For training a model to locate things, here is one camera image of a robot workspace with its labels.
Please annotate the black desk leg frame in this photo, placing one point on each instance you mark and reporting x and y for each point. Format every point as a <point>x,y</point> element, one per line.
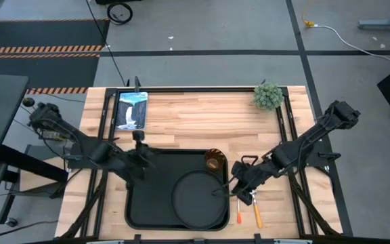
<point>29,162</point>

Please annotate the black power adapter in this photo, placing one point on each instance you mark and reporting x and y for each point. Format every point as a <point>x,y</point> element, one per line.
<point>59,136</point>

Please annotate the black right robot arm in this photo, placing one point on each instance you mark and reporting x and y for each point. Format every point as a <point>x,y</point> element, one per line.
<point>317,133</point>

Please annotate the black rectangular tray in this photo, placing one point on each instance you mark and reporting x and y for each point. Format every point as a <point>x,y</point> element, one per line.
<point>147,203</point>

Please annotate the grey table leg base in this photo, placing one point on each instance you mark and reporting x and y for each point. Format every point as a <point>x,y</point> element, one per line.
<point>384,24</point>

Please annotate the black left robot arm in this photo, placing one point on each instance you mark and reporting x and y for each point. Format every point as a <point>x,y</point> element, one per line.
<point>80,139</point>

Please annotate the green artificial plant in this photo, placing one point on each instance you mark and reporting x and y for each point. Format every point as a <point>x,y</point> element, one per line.
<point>267,96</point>

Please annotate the amber faceted cup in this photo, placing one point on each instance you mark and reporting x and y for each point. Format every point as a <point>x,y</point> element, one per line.
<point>214,161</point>

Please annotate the black caster wheel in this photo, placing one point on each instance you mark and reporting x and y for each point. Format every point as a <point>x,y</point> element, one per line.
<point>11,222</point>

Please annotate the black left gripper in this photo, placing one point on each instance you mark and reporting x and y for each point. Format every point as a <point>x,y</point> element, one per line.
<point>136,162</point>

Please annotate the black aluminium table frame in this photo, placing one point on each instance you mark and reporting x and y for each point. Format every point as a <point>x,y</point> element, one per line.
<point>181,90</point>

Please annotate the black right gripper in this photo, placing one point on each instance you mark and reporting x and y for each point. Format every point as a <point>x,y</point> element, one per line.
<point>250,178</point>

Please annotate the waterfall picture book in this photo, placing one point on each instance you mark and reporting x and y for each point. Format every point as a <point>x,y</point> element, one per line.
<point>130,112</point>

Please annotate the black round plate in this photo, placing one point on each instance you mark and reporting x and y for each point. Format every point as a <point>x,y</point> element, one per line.
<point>195,203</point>

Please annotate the black hazard-striped floor mat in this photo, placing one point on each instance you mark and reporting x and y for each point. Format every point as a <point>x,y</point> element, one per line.
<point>46,34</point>
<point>46,71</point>

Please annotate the black clamp bracket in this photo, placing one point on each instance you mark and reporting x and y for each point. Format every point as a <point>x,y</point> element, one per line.
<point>136,81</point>

